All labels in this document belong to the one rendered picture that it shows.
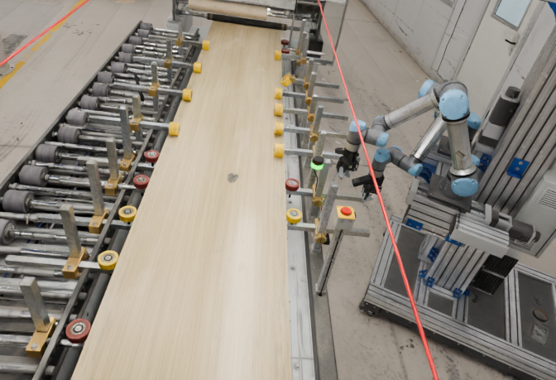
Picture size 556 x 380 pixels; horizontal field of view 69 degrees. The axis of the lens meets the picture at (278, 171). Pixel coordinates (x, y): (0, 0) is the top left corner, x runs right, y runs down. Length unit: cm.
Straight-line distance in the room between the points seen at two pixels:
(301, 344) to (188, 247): 66
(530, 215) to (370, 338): 119
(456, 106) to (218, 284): 124
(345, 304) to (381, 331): 28
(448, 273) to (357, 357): 79
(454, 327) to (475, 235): 75
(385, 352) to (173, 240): 156
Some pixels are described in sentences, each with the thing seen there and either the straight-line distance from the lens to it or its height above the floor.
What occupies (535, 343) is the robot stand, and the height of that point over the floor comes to 21.
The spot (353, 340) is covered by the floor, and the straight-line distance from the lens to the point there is 279.
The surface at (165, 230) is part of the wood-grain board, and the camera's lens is 194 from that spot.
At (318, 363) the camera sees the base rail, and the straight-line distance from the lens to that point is 185.
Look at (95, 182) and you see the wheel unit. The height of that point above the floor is 104.
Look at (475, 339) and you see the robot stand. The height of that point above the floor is 23.
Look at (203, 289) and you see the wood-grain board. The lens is 172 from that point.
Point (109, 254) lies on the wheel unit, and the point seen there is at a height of 91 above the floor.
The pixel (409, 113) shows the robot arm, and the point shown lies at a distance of 209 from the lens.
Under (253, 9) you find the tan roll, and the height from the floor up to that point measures 108.
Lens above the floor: 229
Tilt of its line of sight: 37 degrees down
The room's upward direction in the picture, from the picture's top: 10 degrees clockwise
